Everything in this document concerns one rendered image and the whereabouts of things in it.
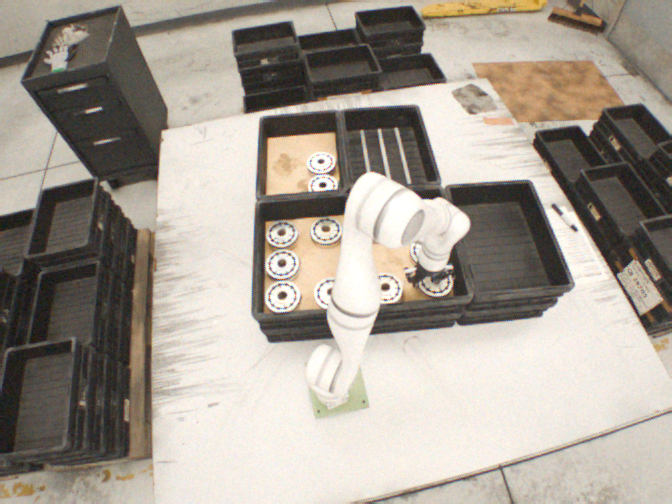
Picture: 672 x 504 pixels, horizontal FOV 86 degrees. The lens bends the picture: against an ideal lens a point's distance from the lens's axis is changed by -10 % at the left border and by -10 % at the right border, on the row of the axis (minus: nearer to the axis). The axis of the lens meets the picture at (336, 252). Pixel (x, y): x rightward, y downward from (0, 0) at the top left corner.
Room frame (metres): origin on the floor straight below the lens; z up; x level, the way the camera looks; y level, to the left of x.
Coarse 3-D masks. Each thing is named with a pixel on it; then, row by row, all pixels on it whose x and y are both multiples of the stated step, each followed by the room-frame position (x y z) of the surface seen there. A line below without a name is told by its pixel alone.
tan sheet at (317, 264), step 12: (336, 216) 0.78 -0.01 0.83; (300, 228) 0.74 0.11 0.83; (300, 240) 0.69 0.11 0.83; (300, 252) 0.65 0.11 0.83; (312, 252) 0.64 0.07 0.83; (324, 252) 0.64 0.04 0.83; (336, 252) 0.64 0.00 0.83; (312, 264) 0.60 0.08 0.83; (324, 264) 0.60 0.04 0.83; (336, 264) 0.59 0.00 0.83; (300, 276) 0.56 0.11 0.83; (312, 276) 0.56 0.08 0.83; (324, 276) 0.55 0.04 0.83; (300, 288) 0.52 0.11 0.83; (312, 288) 0.52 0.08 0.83; (264, 300) 0.49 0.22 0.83; (312, 300) 0.48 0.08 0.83; (264, 312) 0.45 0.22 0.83
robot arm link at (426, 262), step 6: (420, 240) 0.53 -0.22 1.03; (420, 252) 0.49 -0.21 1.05; (420, 258) 0.48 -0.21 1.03; (426, 258) 0.47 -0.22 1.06; (426, 264) 0.46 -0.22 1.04; (432, 264) 0.46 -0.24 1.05; (438, 264) 0.45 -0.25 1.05; (444, 264) 0.46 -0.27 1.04; (432, 270) 0.45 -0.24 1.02; (438, 270) 0.45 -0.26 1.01
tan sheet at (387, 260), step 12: (372, 252) 0.63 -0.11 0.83; (384, 252) 0.63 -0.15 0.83; (396, 252) 0.62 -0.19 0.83; (408, 252) 0.62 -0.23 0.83; (384, 264) 0.58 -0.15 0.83; (396, 264) 0.58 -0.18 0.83; (408, 264) 0.58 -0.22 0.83; (396, 276) 0.54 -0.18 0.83; (384, 288) 0.50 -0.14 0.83; (408, 288) 0.50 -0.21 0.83; (408, 300) 0.46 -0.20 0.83
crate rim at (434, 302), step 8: (440, 192) 0.77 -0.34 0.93; (456, 248) 0.56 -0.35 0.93; (464, 264) 0.51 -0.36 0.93; (464, 272) 0.49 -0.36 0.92; (464, 280) 0.46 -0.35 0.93; (456, 296) 0.42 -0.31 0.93; (464, 296) 0.41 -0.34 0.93; (472, 296) 0.41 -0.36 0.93; (384, 304) 0.41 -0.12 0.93; (400, 304) 0.40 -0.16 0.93; (408, 304) 0.40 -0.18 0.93; (416, 304) 0.40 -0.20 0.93; (424, 304) 0.40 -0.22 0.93; (432, 304) 0.40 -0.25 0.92; (440, 304) 0.40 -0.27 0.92; (448, 304) 0.40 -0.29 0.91; (456, 304) 0.40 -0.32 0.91
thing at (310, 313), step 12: (252, 264) 0.56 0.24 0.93; (252, 276) 0.52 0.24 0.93; (252, 288) 0.48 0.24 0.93; (252, 300) 0.44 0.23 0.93; (252, 312) 0.41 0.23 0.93; (276, 312) 0.41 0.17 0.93; (288, 312) 0.40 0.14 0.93; (300, 312) 0.40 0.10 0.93; (312, 312) 0.40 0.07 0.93; (324, 312) 0.40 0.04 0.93
